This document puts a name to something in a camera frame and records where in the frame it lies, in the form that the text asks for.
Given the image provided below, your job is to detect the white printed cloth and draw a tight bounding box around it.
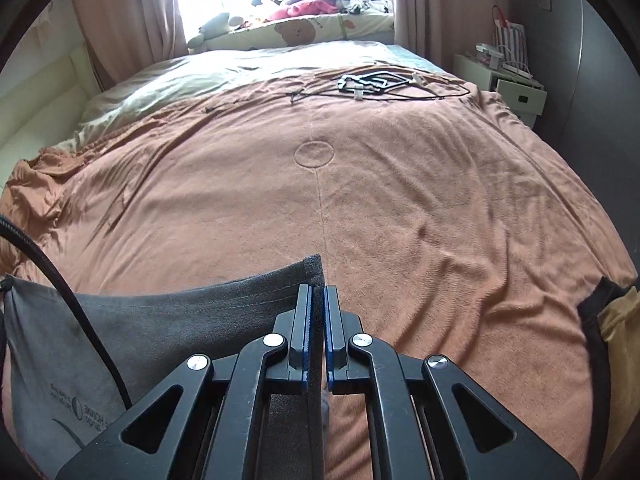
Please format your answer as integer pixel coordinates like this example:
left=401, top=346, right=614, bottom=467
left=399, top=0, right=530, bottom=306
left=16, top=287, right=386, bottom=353
left=340, top=0, right=392, bottom=14

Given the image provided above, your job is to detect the bear printed pillow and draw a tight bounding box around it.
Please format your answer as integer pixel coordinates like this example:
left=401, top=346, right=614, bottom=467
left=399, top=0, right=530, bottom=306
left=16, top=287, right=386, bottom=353
left=187, top=10, right=397, bottom=53

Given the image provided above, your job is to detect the dark grey wardrobe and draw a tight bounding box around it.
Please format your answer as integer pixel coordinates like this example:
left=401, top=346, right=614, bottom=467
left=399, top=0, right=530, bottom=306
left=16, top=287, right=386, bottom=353
left=500, top=0, right=640, bottom=191

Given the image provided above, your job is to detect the striped paper bag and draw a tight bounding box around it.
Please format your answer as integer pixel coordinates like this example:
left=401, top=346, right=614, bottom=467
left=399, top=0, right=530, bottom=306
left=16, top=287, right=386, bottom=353
left=491, top=5, right=527, bottom=65

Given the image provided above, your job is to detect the red cloth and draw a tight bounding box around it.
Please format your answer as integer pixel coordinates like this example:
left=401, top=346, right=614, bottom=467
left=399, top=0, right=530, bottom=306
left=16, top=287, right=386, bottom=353
left=267, top=0, right=339, bottom=22

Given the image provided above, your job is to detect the pink curtain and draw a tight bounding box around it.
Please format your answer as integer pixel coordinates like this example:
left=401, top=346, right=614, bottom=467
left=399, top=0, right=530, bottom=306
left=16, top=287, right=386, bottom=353
left=70, top=0, right=190, bottom=92
left=392, top=0, right=501, bottom=72

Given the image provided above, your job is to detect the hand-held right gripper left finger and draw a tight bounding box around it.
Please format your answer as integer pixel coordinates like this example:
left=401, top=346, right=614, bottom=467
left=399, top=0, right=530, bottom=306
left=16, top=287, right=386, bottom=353
left=55, top=284, right=315, bottom=480

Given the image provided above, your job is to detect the orange fleece blanket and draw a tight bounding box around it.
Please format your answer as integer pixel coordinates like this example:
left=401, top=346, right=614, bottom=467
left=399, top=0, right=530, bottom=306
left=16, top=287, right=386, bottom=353
left=0, top=62, right=640, bottom=480

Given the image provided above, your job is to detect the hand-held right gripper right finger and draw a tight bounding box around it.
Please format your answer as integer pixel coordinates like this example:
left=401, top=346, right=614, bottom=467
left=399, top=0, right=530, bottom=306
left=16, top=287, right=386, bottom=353
left=322, top=285, right=571, bottom=480

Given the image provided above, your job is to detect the pale green bed sheet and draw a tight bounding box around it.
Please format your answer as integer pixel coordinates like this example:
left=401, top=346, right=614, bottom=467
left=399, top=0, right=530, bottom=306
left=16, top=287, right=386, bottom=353
left=75, top=40, right=436, bottom=146

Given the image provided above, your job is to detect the grey t-shirt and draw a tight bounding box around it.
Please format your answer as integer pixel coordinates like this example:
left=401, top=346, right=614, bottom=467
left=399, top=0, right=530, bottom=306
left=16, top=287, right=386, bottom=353
left=0, top=255, right=332, bottom=480

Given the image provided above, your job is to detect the black and tan garment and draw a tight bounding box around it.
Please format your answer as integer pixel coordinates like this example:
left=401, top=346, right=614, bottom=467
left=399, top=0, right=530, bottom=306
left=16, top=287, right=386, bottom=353
left=577, top=276, right=640, bottom=463

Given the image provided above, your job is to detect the pile of black clothes hangers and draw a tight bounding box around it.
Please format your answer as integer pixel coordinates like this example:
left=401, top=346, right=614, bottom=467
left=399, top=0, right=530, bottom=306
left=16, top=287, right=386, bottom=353
left=337, top=71, right=417, bottom=100

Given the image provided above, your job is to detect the pale green plush toy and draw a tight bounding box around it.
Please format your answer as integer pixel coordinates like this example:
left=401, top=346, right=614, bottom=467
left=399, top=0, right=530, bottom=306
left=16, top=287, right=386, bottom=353
left=187, top=11, right=244, bottom=47

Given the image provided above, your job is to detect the white bed frame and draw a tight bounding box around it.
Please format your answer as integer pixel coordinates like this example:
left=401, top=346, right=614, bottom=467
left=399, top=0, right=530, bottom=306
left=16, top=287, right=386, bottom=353
left=0, top=42, right=103, bottom=183

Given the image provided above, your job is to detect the thin black cord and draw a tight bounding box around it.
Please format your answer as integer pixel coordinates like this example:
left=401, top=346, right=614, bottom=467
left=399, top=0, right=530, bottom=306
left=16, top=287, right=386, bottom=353
left=204, top=72, right=472, bottom=112

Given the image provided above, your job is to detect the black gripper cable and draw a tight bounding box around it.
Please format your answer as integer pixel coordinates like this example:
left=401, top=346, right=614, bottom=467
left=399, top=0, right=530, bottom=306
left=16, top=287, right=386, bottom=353
left=0, top=214, right=133, bottom=410

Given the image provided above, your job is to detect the white nightstand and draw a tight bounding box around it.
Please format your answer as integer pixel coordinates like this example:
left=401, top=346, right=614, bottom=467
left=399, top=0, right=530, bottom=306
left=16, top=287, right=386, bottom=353
left=452, top=52, right=548, bottom=128

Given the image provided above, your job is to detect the white power strip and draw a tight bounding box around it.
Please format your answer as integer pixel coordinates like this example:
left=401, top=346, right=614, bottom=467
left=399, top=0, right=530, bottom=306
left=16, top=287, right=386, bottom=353
left=501, top=62, right=534, bottom=81

